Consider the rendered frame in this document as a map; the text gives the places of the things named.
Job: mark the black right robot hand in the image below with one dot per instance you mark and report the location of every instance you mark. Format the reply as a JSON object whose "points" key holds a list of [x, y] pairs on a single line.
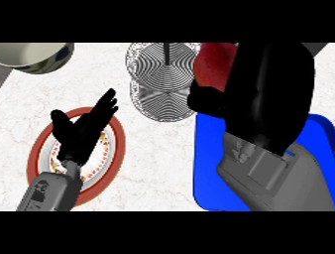
{"points": [[267, 96]]}

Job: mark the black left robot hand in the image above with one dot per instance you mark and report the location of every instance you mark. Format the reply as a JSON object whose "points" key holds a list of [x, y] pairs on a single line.
{"points": [[84, 132]]}

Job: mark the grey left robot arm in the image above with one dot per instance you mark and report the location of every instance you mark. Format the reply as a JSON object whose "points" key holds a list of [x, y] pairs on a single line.
{"points": [[50, 191]]}

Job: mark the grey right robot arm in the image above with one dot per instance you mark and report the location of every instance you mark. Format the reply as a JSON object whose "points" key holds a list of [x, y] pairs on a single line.
{"points": [[271, 180]]}

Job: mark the blue plastic tray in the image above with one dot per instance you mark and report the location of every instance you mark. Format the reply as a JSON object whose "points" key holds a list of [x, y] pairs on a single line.
{"points": [[212, 178]]}

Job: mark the red rimmed patterned plate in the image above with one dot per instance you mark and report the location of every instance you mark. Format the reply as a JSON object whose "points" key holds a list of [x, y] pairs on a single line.
{"points": [[113, 149]]}

